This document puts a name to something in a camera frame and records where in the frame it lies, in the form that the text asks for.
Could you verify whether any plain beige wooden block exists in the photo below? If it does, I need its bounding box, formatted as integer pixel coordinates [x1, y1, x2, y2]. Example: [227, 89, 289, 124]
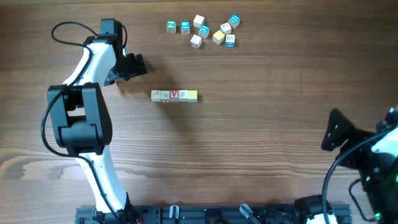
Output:
[150, 90, 161, 102]

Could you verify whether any red bottom wooden block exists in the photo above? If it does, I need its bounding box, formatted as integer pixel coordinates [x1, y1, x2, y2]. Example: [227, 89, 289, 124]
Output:
[160, 90, 170, 103]

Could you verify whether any red V letter block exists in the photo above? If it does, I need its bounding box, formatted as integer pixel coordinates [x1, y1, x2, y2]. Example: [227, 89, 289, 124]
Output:
[170, 90, 179, 102]

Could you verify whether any white bird picture block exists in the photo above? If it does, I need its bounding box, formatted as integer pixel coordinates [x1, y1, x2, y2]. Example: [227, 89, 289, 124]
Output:
[178, 90, 188, 102]

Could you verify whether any blue sided wooden block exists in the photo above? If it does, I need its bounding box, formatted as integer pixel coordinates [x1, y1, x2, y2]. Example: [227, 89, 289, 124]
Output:
[188, 90, 198, 103]

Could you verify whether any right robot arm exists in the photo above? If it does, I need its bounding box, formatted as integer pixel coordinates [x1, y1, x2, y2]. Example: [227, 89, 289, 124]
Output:
[293, 108, 397, 223]

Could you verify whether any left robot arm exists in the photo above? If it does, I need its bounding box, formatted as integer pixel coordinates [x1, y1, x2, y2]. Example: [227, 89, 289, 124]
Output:
[40, 19, 147, 223]

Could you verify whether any green N letter block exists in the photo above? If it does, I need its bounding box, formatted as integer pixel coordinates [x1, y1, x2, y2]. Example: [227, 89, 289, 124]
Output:
[166, 21, 177, 34]

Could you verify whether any blue L letter block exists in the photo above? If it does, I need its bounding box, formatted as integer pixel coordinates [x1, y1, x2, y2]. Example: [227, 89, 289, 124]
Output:
[180, 21, 190, 34]

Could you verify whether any red edged wooden block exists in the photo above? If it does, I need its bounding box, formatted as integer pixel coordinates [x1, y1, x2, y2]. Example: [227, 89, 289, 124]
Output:
[190, 35, 202, 49]

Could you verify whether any blue D letter block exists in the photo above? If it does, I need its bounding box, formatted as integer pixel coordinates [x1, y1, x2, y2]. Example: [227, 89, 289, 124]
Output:
[198, 25, 210, 39]

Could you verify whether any plain top wooden block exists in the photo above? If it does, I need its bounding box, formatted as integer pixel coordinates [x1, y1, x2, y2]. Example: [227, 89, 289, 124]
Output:
[193, 14, 205, 28]

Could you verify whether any yellow top wooden block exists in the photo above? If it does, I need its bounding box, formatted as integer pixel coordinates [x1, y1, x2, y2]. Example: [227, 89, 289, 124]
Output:
[213, 30, 225, 45]

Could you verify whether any blue edged picture block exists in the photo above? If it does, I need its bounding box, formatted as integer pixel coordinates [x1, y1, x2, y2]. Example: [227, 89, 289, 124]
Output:
[220, 22, 232, 35]

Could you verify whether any blue picture wooden block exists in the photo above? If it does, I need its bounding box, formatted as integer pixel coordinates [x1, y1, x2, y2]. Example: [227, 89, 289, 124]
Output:
[225, 34, 235, 47]

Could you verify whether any blue top corner block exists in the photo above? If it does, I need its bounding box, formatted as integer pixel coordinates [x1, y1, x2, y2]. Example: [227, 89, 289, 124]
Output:
[228, 14, 241, 29]

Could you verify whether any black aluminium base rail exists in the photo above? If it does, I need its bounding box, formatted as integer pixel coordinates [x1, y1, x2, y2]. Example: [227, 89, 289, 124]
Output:
[75, 203, 352, 224]

